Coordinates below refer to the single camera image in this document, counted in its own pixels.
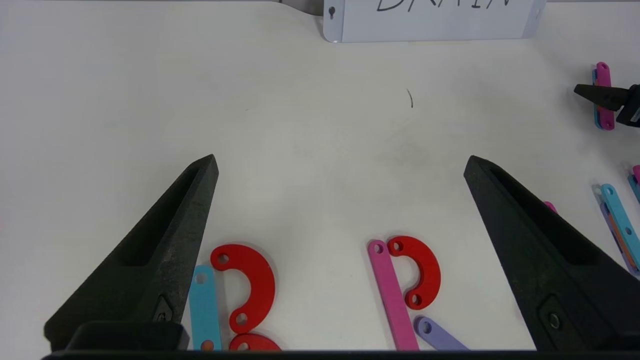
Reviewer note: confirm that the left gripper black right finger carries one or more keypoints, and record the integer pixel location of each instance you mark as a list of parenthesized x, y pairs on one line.
[(555, 275)]

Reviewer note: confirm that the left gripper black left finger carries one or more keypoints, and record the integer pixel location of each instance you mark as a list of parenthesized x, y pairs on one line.
[(160, 260)]

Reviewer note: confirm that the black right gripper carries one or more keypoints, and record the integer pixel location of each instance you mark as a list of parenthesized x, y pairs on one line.
[(631, 107)]

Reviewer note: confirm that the short pink plastic bar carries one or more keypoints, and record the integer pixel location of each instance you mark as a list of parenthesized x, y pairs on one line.
[(604, 75)]

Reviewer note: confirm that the long pink plastic bar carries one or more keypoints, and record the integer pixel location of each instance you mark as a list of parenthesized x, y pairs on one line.
[(636, 175), (550, 206), (392, 300)]

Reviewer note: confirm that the small red curved piece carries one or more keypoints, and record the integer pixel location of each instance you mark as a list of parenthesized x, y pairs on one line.
[(427, 270)]

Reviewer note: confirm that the short purple plastic bar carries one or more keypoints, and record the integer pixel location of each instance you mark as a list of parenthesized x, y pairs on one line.
[(440, 337)]

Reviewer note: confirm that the white BRAIN word card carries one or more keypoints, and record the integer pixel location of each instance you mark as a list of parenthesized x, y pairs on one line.
[(430, 22)]

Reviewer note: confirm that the long blue plastic bar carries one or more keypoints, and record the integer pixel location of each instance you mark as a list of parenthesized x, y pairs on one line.
[(205, 310)]

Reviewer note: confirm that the long blue bar orange dot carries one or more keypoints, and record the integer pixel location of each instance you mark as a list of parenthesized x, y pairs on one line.
[(620, 225)]

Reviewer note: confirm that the large red curved piece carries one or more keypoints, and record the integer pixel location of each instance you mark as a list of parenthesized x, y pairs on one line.
[(255, 343), (260, 285)]

